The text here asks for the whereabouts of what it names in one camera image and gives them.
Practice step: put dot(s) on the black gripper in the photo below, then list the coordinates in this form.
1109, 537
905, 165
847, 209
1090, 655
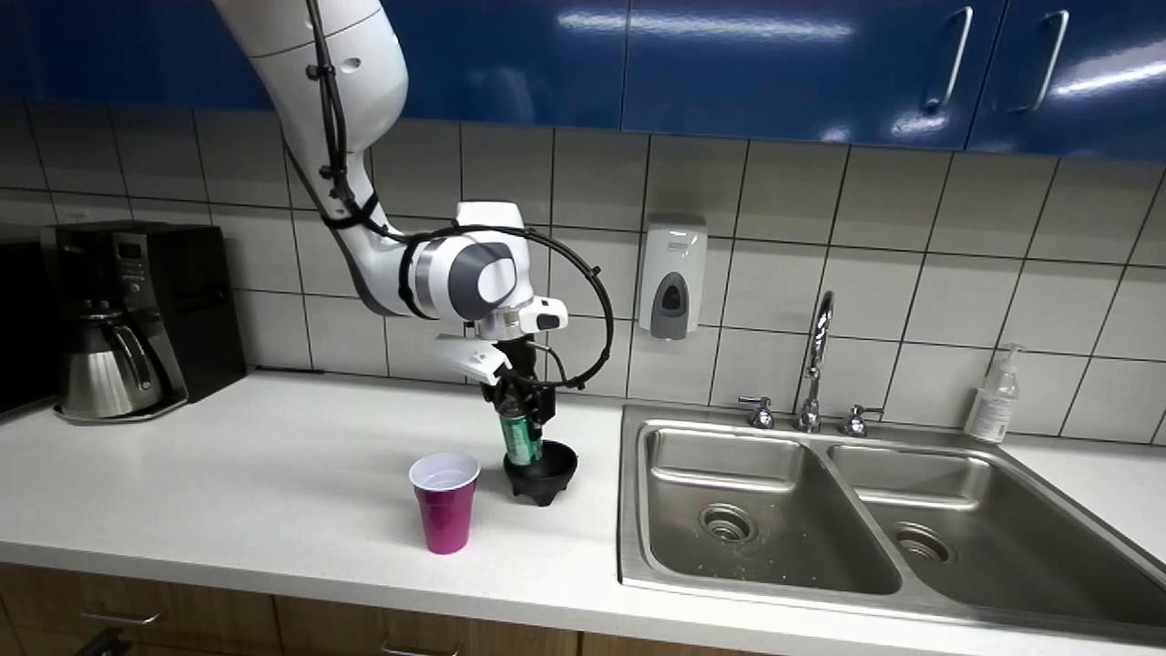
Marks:
522, 370

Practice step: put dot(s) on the green soda can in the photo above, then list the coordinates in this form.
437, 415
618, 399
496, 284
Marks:
518, 444

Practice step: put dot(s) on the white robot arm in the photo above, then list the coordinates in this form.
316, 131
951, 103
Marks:
366, 123

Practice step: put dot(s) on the black bowl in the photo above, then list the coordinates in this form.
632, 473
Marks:
553, 476

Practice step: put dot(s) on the pink plastic cup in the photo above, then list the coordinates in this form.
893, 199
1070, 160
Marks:
447, 511

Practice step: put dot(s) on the chrome faucet knob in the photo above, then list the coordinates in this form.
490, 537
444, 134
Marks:
858, 420
761, 415

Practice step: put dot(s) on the stainless steel double sink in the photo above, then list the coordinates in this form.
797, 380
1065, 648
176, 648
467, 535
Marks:
768, 522

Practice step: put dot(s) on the chrome sink faucet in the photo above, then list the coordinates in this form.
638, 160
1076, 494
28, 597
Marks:
812, 366

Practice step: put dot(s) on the black coffee maker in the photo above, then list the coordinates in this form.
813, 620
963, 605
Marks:
184, 304

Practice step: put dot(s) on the wooden lower cabinet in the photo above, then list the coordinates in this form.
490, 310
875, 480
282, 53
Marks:
220, 620

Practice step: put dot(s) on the blue upper cabinet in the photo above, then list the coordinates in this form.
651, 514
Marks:
729, 67

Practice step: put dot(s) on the steel coffee carafe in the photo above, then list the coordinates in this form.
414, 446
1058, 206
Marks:
107, 370

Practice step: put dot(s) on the clear spray bottle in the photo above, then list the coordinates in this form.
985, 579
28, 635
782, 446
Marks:
994, 401

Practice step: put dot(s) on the black countertop appliance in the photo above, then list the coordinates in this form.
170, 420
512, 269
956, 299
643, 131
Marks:
23, 331

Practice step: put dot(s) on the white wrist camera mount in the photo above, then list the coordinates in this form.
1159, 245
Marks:
476, 361

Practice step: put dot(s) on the white wall soap dispenser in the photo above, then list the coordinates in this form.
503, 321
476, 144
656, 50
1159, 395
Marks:
671, 276

